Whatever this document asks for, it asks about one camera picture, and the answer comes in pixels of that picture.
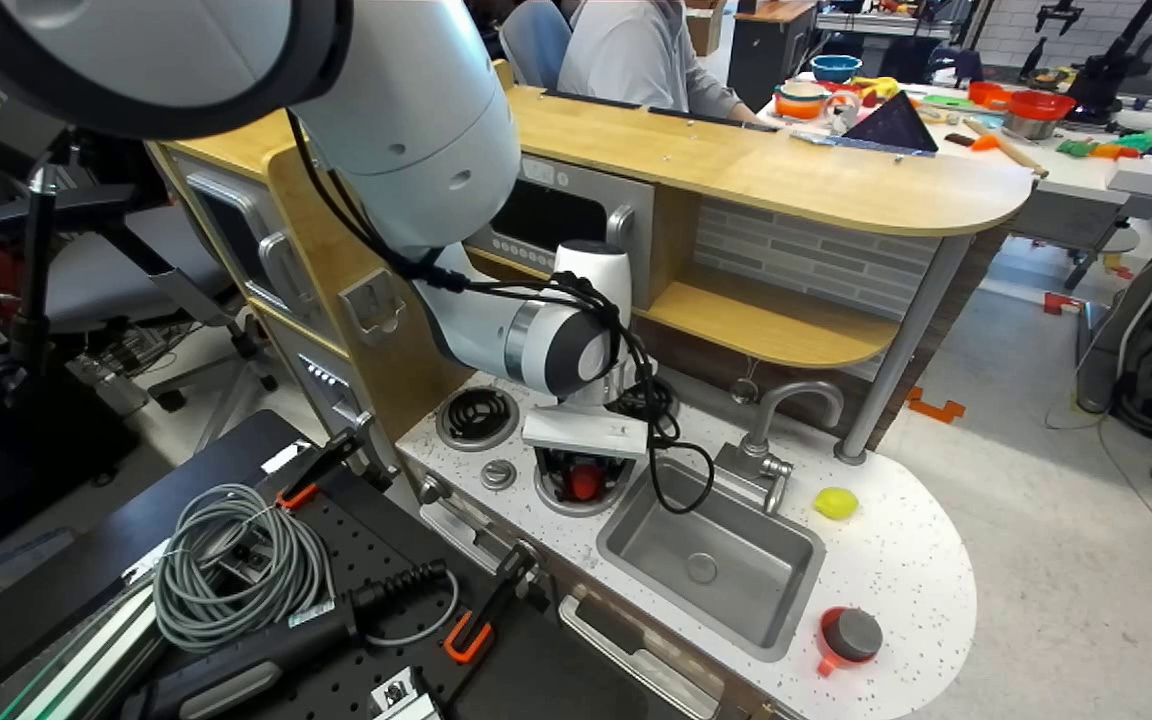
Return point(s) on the orange black clamp left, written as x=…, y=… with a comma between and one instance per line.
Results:
x=479, y=625

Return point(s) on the yellow green toy sponge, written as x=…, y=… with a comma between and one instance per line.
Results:
x=837, y=503

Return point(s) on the grey toy faucet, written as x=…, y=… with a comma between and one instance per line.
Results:
x=753, y=456

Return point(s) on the grey and red toy cup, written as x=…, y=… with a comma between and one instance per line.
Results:
x=844, y=638

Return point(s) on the left front stove burner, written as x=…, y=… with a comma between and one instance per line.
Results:
x=553, y=467

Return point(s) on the grey stove knob lower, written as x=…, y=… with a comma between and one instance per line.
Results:
x=499, y=472

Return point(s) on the toy microwave oven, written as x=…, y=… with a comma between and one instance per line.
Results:
x=563, y=202

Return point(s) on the stove burner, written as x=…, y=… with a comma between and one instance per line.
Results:
x=553, y=467
x=479, y=418

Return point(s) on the seated person in grey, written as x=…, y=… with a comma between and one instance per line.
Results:
x=641, y=54

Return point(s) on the grey oven door handle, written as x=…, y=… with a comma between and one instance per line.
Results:
x=634, y=648

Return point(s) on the grey toy sink basin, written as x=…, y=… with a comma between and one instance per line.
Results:
x=728, y=564

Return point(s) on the black cable strain relief plug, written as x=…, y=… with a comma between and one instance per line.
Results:
x=246, y=669

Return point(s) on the right front stove burner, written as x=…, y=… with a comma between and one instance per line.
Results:
x=479, y=418

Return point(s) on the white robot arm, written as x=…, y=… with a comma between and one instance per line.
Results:
x=403, y=101

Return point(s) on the wooden toy kitchen shelf unit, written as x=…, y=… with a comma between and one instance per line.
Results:
x=835, y=188

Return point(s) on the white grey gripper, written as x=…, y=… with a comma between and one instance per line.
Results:
x=585, y=425

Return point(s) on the white speckled toy kitchen counter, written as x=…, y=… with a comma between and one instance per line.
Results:
x=897, y=557

